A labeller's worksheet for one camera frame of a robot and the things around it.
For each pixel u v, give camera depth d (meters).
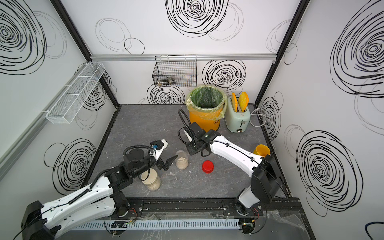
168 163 0.64
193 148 0.72
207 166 0.86
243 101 0.95
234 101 0.93
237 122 0.94
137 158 0.53
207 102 1.02
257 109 1.19
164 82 0.87
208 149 0.56
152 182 0.71
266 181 0.42
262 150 0.85
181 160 0.81
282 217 0.71
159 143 0.59
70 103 0.74
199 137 0.61
